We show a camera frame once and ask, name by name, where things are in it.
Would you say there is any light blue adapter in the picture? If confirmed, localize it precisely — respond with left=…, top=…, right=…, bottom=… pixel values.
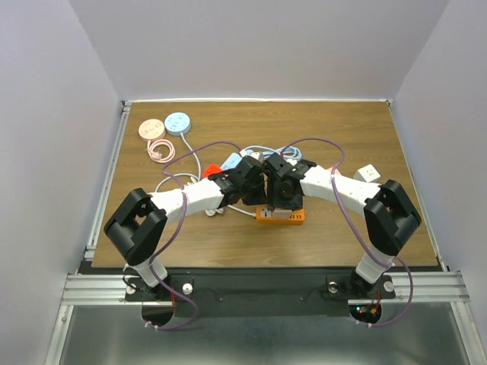
left=220, top=145, right=303, bottom=170

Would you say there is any orange power strip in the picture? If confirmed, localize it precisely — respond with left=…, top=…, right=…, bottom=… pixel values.
left=256, top=206, right=305, bottom=225

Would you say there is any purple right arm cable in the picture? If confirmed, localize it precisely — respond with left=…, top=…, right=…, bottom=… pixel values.
left=279, top=136, right=414, bottom=329

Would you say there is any light blue round power strip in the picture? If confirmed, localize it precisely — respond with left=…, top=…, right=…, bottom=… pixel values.
left=149, top=111, right=202, bottom=192

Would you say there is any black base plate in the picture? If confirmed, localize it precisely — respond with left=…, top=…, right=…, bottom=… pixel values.
left=125, top=267, right=396, bottom=318

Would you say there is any white cube socket adapter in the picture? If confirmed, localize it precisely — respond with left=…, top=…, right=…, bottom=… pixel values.
left=353, top=164, right=381, bottom=183

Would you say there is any red cube adapter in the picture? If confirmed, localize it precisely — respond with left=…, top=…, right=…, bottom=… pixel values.
left=202, top=163, right=222, bottom=178

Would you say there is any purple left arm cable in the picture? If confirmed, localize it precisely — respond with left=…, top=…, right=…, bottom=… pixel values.
left=144, top=141, right=244, bottom=332

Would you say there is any pink round power strip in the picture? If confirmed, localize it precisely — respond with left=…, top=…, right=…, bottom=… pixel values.
left=138, top=119, right=176, bottom=164

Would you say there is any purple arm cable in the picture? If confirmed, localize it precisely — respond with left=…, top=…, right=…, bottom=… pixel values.
left=144, top=141, right=244, bottom=332
left=279, top=136, right=414, bottom=329

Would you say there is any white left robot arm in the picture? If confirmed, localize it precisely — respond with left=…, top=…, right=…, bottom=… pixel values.
left=103, top=169, right=266, bottom=300

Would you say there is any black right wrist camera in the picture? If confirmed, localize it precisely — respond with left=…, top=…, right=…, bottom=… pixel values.
left=263, top=153, right=294, bottom=179

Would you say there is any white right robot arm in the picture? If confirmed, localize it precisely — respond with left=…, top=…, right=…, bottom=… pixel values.
left=264, top=154, right=422, bottom=297

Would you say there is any pink patterned cube adapter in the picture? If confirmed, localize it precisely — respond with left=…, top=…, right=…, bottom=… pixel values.
left=272, top=208, right=292, bottom=220

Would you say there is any pink cube socket adapter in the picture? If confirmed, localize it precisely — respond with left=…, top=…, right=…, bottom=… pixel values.
left=326, top=167, right=339, bottom=174

